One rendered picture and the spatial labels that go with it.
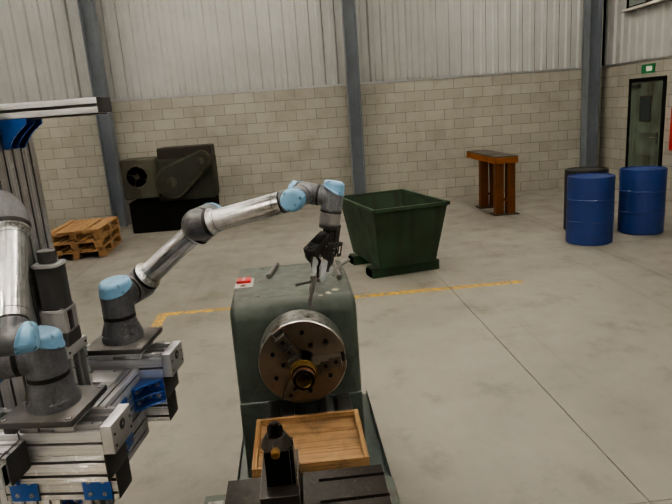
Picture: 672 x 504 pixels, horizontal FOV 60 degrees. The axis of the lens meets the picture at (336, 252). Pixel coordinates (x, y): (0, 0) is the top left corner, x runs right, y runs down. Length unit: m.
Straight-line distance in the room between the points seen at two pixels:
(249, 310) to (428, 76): 10.44
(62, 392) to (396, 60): 10.90
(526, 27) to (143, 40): 7.52
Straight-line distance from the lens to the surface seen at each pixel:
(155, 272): 2.32
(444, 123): 12.34
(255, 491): 1.69
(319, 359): 2.06
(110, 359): 2.34
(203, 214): 2.03
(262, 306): 2.22
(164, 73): 12.23
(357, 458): 1.89
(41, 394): 1.88
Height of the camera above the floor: 1.94
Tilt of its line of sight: 14 degrees down
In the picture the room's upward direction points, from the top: 4 degrees counter-clockwise
